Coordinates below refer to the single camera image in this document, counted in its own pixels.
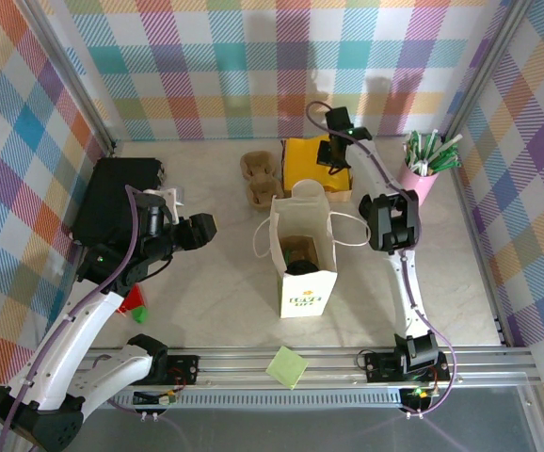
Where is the red block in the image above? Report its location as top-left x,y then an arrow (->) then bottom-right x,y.
117,284 -> 147,315

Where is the grey slotted cable duct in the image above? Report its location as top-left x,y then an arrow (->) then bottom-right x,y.
83,393 -> 408,411

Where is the pink straw holder cup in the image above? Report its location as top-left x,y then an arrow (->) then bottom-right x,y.
396,162 -> 440,208

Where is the black carry case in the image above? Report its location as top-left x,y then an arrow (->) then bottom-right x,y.
72,156 -> 166,247

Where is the aluminium side rail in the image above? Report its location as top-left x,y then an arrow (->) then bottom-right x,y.
448,136 -> 513,349

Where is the white green paper cup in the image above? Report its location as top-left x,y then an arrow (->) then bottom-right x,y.
292,179 -> 324,200

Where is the black plastic cup lid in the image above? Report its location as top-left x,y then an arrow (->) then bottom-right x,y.
284,258 -> 321,277

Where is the aluminium frame post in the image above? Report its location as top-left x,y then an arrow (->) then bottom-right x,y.
15,0 -> 118,156
440,0 -> 536,140

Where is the green sticky note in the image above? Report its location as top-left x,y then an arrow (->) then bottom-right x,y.
265,346 -> 311,391

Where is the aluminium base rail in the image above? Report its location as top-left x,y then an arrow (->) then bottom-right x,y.
73,346 -> 544,393

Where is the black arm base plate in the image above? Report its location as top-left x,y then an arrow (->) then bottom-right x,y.
363,350 -> 452,383
166,353 -> 201,387

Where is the white paper takeout bag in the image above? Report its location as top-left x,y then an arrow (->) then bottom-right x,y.
251,191 -> 372,320

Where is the brown pulp cup carrier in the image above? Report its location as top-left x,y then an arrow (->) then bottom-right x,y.
279,234 -> 320,274
238,149 -> 286,209

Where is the small controller board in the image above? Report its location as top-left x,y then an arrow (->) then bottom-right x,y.
133,390 -> 179,407
401,385 -> 438,401

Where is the yellow paper napkin stack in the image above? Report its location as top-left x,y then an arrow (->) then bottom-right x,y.
283,136 -> 352,192

